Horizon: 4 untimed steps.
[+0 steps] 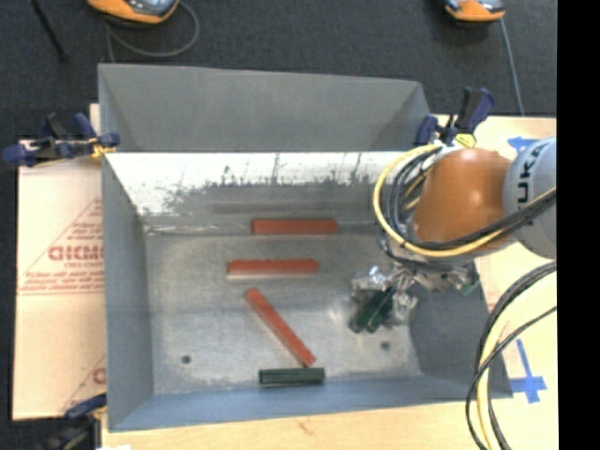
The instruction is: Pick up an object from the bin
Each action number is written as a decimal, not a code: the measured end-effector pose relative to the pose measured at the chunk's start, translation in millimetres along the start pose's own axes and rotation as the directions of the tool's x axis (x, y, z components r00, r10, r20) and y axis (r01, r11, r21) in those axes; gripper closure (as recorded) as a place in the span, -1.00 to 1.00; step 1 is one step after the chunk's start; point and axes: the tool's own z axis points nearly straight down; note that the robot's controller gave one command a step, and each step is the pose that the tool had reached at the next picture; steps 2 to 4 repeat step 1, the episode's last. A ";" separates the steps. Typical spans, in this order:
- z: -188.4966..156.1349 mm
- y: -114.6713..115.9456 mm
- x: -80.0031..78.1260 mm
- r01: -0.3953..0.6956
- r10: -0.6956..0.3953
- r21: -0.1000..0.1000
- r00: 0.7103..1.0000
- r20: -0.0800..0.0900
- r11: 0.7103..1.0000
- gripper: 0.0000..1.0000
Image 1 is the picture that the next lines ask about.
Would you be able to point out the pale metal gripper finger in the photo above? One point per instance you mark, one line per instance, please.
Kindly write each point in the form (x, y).
(404, 306)
(370, 278)

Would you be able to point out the dark green block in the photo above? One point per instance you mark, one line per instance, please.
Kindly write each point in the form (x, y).
(291, 376)
(372, 312)

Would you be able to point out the red-brown flat block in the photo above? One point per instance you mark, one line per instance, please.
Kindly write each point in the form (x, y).
(280, 327)
(273, 267)
(294, 227)

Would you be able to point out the grey metal bin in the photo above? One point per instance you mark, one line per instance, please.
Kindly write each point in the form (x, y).
(211, 307)

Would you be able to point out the brown cardboard board, red print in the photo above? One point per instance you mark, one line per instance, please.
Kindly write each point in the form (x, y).
(61, 251)

